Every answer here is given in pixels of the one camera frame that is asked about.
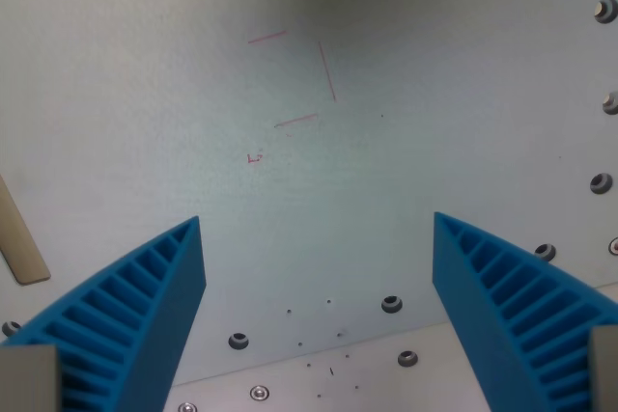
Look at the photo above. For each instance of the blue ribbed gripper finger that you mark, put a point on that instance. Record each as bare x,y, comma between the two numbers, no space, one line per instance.
492,296
145,301

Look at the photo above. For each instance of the grey countersunk socket screw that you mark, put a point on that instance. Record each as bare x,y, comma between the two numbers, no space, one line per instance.
10,328
408,359

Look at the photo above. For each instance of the shiny silver button-head screw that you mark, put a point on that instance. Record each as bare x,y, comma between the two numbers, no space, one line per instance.
186,407
259,392
614,245

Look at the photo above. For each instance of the beige flat strip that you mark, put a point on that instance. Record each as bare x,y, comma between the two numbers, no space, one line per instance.
17,243

